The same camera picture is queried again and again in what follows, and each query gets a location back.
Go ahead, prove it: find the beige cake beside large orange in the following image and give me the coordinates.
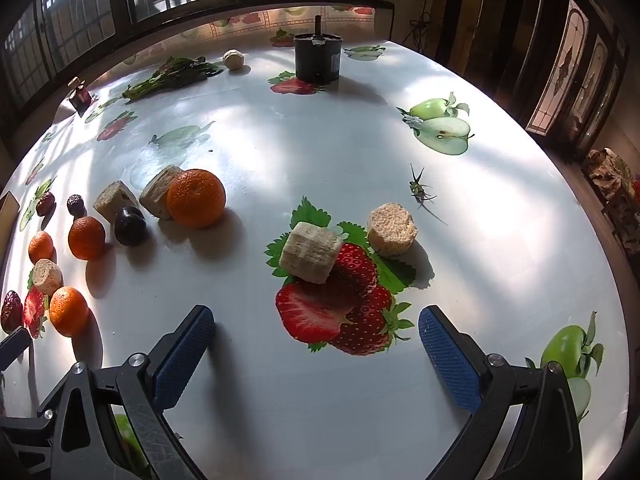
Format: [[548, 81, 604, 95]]
[[139, 164, 183, 220]]

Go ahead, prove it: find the green grasshopper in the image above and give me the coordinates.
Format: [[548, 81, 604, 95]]
[[409, 162, 448, 226]]

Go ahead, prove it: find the small dark red jar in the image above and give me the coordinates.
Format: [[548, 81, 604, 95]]
[[68, 77, 93, 113]]

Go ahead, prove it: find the stained glass door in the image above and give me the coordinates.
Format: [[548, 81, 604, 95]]
[[525, 0, 626, 161]]

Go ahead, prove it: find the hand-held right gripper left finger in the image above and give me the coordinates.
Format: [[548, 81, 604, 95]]
[[37, 305, 217, 480]]

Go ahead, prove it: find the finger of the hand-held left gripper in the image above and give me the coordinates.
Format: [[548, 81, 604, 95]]
[[0, 327, 32, 376]]

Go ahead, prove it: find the beige corn cob piece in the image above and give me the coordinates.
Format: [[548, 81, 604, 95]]
[[92, 180, 138, 222], [32, 259, 64, 296]]

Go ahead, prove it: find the black cylindrical container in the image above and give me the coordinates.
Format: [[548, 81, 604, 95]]
[[293, 19, 344, 84]]

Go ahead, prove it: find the black hanging cable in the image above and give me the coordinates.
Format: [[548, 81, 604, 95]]
[[402, 0, 433, 53]]

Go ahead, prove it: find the large orange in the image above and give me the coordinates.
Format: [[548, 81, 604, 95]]
[[166, 169, 227, 229]]

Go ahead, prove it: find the round beige cake right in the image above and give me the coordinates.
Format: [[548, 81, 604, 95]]
[[367, 203, 419, 257]]

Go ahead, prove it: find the bunch of green leafy vegetable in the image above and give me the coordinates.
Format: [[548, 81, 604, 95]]
[[122, 56, 223, 101]]

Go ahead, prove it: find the floral cloth bundle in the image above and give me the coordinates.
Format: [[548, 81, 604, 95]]
[[587, 147, 640, 206]]

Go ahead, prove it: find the small orange mandarin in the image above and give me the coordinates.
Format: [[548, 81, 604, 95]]
[[49, 286, 90, 338], [28, 231, 55, 264], [68, 216, 107, 261]]

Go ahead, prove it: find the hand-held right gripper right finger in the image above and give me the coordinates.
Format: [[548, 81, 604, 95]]
[[418, 305, 585, 480]]

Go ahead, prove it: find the dark wooden window frame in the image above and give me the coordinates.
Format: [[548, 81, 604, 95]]
[[0, 0, 393, 126]]

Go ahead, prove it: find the beige cylinder cake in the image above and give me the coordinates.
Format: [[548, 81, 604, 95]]
[[279, 222, 344, 285]]

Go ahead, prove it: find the dark purple plum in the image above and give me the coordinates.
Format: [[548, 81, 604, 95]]
[[114, 206, 149, 247]]

